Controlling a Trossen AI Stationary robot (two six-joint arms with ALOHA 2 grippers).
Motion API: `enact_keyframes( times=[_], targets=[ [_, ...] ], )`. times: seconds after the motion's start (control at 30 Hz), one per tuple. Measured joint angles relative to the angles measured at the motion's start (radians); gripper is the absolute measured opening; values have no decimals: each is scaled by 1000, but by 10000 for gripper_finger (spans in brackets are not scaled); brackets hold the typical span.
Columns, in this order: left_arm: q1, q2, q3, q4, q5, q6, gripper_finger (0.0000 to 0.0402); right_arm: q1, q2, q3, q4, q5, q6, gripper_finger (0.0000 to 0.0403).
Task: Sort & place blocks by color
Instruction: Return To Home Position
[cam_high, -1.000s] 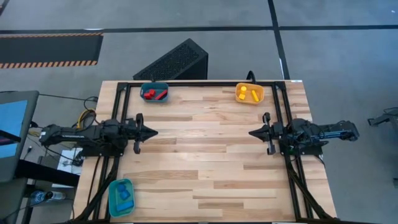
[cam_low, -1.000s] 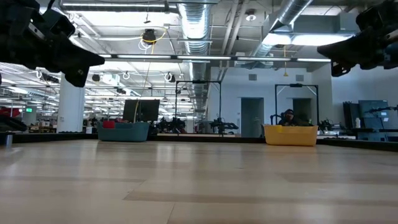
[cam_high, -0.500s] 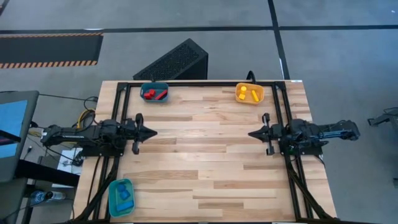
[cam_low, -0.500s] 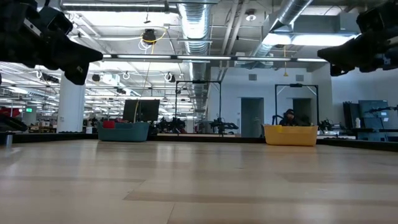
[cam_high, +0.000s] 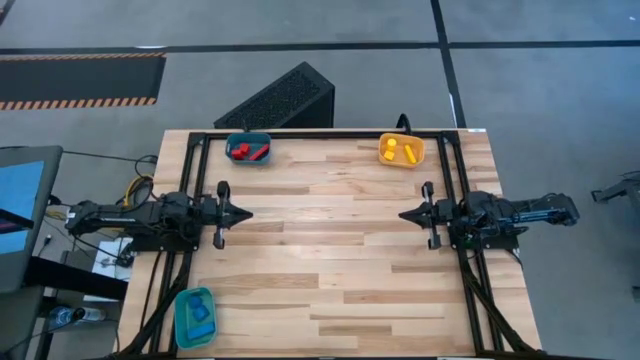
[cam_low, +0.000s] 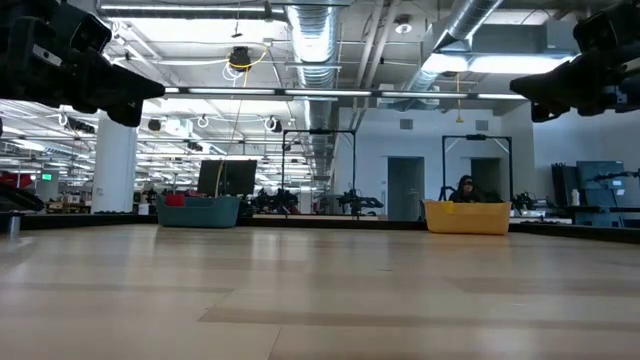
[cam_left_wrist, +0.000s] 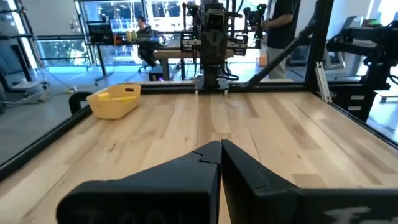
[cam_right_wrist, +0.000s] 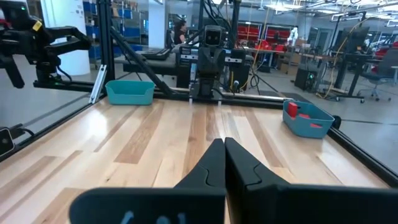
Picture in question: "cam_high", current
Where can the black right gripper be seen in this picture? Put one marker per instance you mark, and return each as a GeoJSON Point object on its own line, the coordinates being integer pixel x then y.
{"type": "Point", "coordinates": [440, 215]}

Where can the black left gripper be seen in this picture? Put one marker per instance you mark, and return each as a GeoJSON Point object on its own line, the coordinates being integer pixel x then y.
{"type": "Point", "coordinates": [222, 215]}

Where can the yellow cube block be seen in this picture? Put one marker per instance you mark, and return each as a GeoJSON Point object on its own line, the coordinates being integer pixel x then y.
{"type": "Point", "coordinates": [389, 155]}

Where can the yellow cylinder block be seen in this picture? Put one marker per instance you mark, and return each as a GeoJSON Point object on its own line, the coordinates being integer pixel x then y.
{"type": "Point", "coordinates": [391, 143]}

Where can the blue half cylinder block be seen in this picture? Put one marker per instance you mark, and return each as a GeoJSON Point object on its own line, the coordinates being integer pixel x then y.
{"type": "Point", "coordinates": [195, 301]}

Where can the blue triangle block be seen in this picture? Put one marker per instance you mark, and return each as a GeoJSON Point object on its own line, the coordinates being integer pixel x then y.
{"type": "Point", "coordinates": [201, 314]}

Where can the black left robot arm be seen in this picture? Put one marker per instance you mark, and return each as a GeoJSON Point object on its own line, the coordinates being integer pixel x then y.
{"type": "Point", "coordinates": [125, 215]}

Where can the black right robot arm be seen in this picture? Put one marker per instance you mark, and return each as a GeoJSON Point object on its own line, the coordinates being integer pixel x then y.
{"type": "Point", "coordinates": [525, 212]}

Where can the yellow plastic bin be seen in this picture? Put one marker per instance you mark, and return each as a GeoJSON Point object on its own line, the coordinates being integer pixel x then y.
{"type": "Point", "coordinates": [400, 162]}

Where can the red cube block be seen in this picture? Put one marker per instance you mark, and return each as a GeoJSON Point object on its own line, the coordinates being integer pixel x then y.
{"type": "Point", "coordinates": [241, 151]}

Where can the dark blue-grey plastic bin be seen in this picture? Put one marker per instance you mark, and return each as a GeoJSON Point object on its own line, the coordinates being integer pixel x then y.
{"type": "Point", "coordinates": [255, 140]}

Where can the teal plastic bin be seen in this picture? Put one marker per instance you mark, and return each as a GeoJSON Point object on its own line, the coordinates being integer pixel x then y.
{"type": "Point", "coordinates": [181, 320]}

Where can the blue flat block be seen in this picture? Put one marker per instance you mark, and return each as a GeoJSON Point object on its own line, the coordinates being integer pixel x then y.
{"type": "Point", "coordinates": [201, 331]}

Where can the black computer case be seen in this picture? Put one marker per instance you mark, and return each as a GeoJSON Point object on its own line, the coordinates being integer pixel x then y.
{"type": "Point", "coordinates": [285, 97]}

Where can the white paper sheet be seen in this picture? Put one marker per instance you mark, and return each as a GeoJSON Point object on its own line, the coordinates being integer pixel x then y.
{"type": "Point", "coordinates": [112, 260]}

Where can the black side table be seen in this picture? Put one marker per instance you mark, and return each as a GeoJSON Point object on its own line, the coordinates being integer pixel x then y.
{"type": "Point", "coordinates": [75, 280]}

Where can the clear water bottle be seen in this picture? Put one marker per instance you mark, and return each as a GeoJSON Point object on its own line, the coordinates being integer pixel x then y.
{"type": "Point", "coordinates": [75, 315]}

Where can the black stand leg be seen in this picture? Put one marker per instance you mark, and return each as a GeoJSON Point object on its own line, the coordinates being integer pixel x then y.
{"type": "Point", "coordinates": [620, 189]}

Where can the black hazard-striped floor mat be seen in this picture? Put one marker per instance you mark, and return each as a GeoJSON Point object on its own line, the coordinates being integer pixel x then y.
{"type": "Point", "coordinates": [75, 80]}

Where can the grey monitor blue screen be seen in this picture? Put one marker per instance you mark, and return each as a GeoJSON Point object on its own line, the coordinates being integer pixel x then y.
{"type": "Point", "coordinates": [20, 200]}

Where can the black aluminium table frame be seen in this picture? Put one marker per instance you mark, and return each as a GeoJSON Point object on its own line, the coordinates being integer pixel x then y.
{"type": "Point", "coordinates": [320, 135]}

